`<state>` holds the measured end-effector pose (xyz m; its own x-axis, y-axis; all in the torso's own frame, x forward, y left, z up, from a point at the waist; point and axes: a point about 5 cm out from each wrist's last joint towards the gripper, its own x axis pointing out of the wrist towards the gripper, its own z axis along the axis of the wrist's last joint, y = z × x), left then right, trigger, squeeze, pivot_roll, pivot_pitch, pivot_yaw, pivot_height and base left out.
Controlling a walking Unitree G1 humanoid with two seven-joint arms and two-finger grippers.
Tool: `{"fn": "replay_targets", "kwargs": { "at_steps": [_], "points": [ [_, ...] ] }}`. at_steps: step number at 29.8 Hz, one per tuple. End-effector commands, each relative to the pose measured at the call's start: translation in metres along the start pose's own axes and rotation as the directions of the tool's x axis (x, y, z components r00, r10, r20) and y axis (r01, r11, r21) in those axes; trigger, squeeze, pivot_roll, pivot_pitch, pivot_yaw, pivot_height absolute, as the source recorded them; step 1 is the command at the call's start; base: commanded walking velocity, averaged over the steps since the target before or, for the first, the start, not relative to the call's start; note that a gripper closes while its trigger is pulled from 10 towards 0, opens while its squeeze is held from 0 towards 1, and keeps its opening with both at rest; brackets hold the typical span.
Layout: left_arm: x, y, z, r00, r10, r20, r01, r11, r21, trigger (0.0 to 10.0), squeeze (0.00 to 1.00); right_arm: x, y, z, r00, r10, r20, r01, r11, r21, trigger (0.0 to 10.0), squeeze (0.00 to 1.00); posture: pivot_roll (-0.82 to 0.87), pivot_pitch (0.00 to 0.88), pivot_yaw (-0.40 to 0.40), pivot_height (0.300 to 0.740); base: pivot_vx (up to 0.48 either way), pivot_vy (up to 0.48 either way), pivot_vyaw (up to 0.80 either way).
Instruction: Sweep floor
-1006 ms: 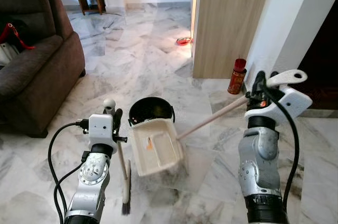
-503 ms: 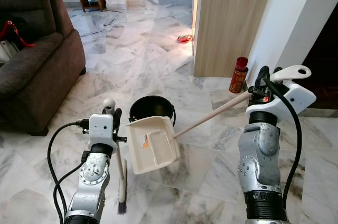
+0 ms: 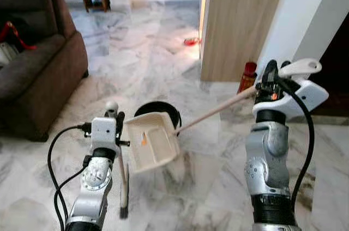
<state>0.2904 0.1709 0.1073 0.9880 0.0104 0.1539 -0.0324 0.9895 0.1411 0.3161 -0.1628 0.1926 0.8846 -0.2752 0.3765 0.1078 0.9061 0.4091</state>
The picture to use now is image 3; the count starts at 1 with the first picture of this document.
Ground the beige long-handled broom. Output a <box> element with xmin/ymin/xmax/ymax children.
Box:
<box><xmin>105</xmin><ymin>100</ymin><xmax>130</xmax><ymax>220</ymax></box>

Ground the beige long-handled dustpan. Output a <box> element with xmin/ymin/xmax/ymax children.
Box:
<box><xmin>124</xmin><ymin>58</ymin><xmax>323</xmax><ymax>175</ymax></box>

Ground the red-capped brown bottle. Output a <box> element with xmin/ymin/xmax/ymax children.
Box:
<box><xmin>238</xmin><ymin>61</ymin><xmax>257</xmax><ymax>94</ymax></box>

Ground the dark round waste bin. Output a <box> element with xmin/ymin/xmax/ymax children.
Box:
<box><xmin>134</xmin><ymin>101</ymin><xmax>182</xmax><ymax>133</ymax></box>

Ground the small red bowl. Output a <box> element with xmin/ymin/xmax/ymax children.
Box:
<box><xmin>183</xmin><ymin>37</ymin><xmax>202</xmax><ymax>47</ymax></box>

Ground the brown fabric sofa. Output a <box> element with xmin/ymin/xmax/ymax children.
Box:
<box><xmin>0</xmin><ymin>0</ymin><xmax>89</xmax><ymax>142</ymax></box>

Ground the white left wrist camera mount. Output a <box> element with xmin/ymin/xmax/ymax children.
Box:
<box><xmin>90</xmin><ymin>117</ymin><xmax>118</xmax><ymax>151</ymax></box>

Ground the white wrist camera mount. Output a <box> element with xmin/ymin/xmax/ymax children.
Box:
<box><xmin>254</xmin><ymin>77</ymin><xmax>330</xmax><ymax>120</ymax></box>
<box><xmin>90</xmin><ymin>117</ymin><xmax>118</xmax><ymax>151</ymax></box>

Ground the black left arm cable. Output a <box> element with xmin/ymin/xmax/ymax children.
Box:
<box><xmin>47</xmin><ymin>124</ymin><xmax>92</xmax><ymax>226</ymax></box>

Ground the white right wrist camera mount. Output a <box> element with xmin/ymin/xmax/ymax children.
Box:
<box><xmin>254</xmin><ymin>77</ymin><xmax>330</xmax><ymax>120</ymax></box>

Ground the light wooden wall panel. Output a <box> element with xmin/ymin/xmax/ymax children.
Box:
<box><xmin>200</xmin><ymin>0</ymin><xmax>290</xmax><ymax>83</ymax></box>

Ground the red strap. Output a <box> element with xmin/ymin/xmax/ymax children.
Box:
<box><xmin>0</xmin><ymin>21</ymin><xmax>38</xmax><ymax>52</ymax></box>

